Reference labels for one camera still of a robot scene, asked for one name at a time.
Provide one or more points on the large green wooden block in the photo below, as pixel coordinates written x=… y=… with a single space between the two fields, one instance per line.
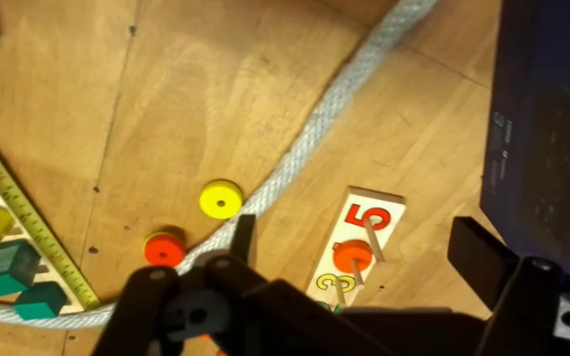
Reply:
x=5 y=267

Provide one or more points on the red round disc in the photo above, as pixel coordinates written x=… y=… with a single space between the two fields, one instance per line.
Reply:
x=165 y=251

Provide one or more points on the dark blue box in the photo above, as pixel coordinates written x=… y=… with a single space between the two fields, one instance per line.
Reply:
x=547 y=123

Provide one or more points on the small green wooden block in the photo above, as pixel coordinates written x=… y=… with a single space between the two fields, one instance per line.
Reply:
x=40 y=301

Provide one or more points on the yellow tape measure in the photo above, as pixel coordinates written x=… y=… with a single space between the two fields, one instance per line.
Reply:
x=23 y=212

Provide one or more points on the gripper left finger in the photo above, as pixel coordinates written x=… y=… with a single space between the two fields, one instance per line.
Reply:
x=141 y=306

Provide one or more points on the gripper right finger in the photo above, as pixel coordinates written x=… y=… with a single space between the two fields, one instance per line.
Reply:
x=522 y=296

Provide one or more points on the yellow round disc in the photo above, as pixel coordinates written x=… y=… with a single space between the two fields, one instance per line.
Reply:
x=220 y=198

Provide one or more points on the wooden number peg board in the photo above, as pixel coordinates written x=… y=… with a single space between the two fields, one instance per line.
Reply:
x=359 y=207

